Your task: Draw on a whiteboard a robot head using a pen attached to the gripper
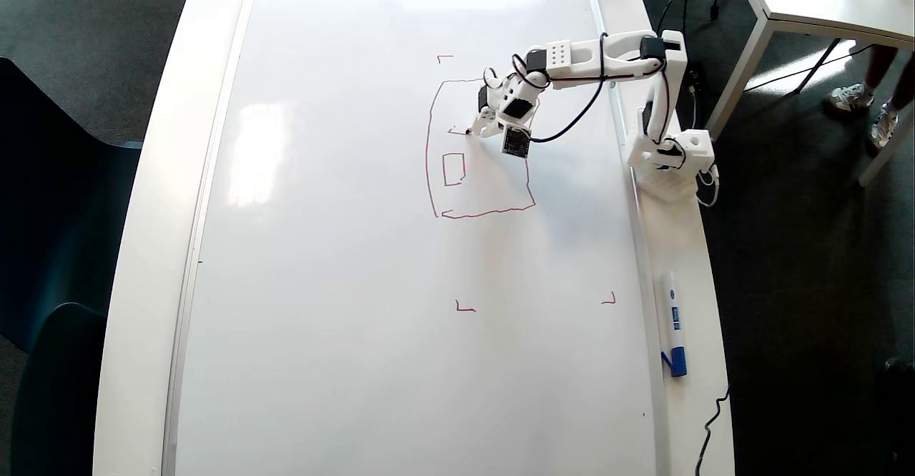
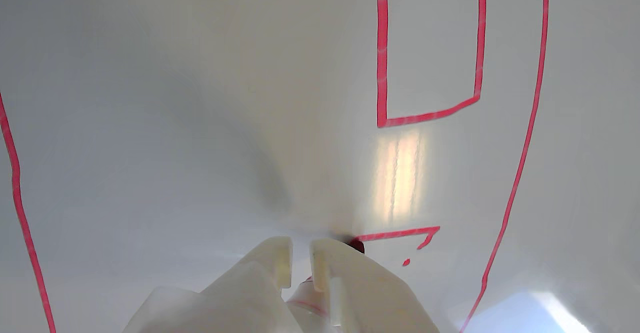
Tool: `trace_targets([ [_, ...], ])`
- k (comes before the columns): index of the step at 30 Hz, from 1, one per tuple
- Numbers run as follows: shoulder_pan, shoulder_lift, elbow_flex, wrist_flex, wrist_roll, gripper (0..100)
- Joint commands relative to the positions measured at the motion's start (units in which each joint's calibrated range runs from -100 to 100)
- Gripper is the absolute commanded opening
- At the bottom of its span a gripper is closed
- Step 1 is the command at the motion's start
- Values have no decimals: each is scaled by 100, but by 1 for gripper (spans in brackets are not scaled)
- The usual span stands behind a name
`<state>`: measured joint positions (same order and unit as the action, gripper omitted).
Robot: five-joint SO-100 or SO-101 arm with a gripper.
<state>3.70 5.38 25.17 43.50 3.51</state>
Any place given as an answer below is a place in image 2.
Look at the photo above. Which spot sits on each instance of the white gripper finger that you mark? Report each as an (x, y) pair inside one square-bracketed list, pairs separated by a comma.
[(370, 298), (235, 298)]

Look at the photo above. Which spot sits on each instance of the red whiteboard marker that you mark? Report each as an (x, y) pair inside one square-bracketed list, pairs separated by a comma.
[(306, 297)]

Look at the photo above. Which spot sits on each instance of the large white whiteboard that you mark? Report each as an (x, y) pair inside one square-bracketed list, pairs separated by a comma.
[(150, 123)]

